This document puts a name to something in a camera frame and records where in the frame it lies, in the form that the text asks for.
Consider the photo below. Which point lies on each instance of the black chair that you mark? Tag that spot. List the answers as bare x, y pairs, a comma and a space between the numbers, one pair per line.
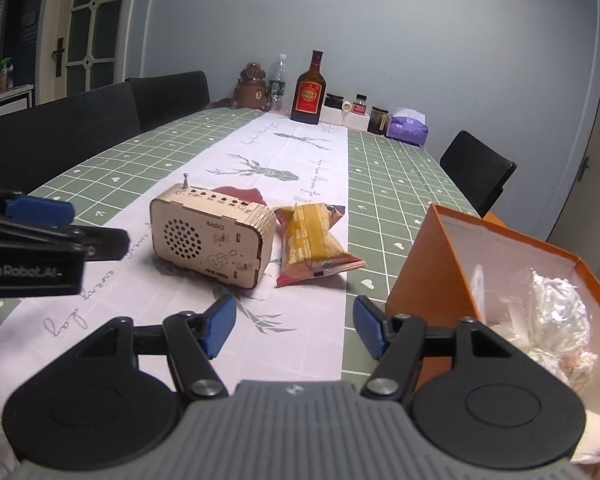
175, 95
475, 170
55, 135

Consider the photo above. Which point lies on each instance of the green spray bottle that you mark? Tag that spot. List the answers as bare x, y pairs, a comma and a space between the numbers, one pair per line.
4, 75

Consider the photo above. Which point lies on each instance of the pink crochet piece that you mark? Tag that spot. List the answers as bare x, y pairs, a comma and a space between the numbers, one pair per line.
570, 367

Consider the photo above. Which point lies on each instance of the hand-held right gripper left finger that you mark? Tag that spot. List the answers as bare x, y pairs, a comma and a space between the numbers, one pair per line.
217, 325

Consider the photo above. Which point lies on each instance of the clear water bottle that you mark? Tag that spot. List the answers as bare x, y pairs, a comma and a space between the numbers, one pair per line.
278, 82

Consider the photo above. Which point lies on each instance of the white flat box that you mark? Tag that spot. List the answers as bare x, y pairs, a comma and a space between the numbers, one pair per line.
332, 117

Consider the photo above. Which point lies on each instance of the tall dark glass jar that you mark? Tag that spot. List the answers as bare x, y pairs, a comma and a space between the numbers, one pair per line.
379, 120

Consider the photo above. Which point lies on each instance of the brown bear toy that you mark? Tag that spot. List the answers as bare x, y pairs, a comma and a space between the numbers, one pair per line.
250, 87

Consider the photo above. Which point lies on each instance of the purple tissue box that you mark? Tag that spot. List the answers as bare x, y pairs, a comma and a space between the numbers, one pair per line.
407, 130

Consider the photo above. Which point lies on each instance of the cellophane flower bouquet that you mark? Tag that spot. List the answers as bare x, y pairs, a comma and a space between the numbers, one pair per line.
555, 305

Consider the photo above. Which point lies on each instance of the orange cardboard box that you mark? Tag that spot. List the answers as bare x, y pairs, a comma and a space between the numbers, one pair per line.
420, 270

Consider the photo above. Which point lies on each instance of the dark red sponge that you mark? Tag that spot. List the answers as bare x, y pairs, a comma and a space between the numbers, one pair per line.
240, 194

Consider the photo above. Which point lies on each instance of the small red label bottle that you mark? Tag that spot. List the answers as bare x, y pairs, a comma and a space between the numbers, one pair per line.
360, 105

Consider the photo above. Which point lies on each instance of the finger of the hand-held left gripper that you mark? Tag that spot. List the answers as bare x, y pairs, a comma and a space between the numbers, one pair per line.
40, 211
100, 244

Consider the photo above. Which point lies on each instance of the glass panel door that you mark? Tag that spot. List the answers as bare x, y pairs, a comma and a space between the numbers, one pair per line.
90, 25

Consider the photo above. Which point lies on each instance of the amber liquor bottle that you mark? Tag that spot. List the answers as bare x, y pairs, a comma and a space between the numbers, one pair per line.
308, 92

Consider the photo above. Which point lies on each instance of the white printed table runner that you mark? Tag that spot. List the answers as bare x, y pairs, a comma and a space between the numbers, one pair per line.
290, 160

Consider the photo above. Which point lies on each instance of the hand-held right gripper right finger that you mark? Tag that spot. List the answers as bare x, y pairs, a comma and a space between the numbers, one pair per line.
367, 325

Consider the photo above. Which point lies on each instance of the yellow snack packet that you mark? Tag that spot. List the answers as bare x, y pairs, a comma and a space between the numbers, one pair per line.
310, 240

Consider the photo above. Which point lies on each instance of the white counter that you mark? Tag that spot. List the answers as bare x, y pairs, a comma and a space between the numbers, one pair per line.
5, 100

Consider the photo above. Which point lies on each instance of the grey door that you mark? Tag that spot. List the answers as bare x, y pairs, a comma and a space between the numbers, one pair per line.
590, 170

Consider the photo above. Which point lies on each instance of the wooden radio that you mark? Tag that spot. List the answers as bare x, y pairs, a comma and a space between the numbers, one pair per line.
205, 240

